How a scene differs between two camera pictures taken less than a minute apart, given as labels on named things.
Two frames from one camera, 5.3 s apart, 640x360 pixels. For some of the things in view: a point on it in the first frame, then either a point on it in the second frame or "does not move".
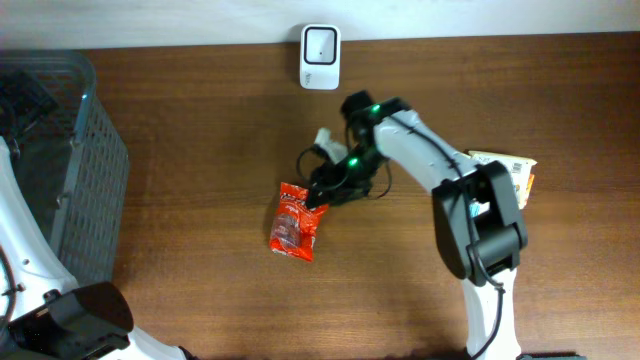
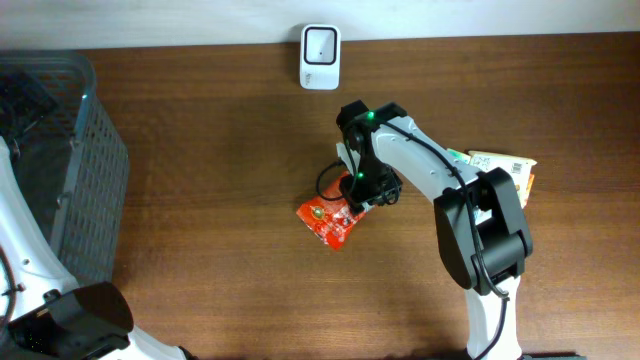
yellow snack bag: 519,168 does not move
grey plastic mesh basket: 67,157 does not move
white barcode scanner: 320,57 does not move
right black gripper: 321,176 -> 350,189
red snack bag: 294,224 -> 331,216
